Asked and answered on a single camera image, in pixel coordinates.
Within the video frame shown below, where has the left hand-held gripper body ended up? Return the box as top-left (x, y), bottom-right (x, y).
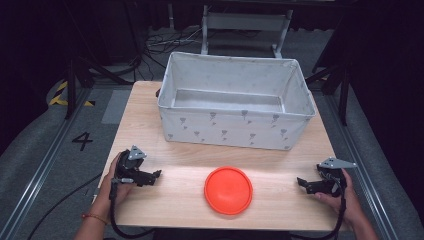
top-left (115, 144), bottom-right (156, 188)

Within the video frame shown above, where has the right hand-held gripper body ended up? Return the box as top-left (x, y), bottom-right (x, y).
top-left (304, 157), bottom-right (358, 198)

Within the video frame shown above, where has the orange round plate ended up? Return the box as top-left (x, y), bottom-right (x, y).
top-left (203, 166), bottom-right (254, 216)

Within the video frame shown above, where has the white fabric storage box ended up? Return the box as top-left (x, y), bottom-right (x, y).
top-left (156, 51), bottom-right (317, 151)

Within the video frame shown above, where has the person's right hand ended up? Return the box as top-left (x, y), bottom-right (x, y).
top-left (313, 168), bottom-right (367, 228)

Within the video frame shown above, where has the person's left hand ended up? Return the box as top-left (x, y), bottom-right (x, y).
top-left (98, 151), bottom-right (136, 212)

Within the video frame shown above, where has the yellow black floor tape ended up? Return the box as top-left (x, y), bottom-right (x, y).
top-left (48, 80), bottom-right (96, 108)

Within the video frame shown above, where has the black tripod stand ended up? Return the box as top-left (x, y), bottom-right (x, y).
top-left (63, 0), bottom-right (142, 120)
top-left (304, 13), bottom-right (354, 127)

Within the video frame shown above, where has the grey metal stand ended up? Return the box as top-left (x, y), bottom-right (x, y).
top-left (200, 4), bottom-right (294, 60)

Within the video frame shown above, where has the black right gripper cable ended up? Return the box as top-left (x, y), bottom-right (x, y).
top-left (289, 168), bottom-right (348, 240)

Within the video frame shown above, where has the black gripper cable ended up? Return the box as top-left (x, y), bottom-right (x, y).
top-left (289, 168), bottom-right (348, 240)
top-left (109, 177), bottom-right (158, 240)

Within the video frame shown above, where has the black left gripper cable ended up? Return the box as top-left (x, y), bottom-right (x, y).
top-left (109, 177), bottom-right (158, 240)

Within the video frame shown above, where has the orange string bracelet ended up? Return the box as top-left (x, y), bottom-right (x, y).
top-left (81, 213), bottom-right (108, 226)

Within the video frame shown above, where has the black floor cable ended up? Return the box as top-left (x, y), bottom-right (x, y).
top-left (26, 171), bottom-right (104, 240)

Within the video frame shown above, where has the bundle of floor cables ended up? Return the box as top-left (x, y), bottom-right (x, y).
top-left (143, 25), bottom-right (261, 81)

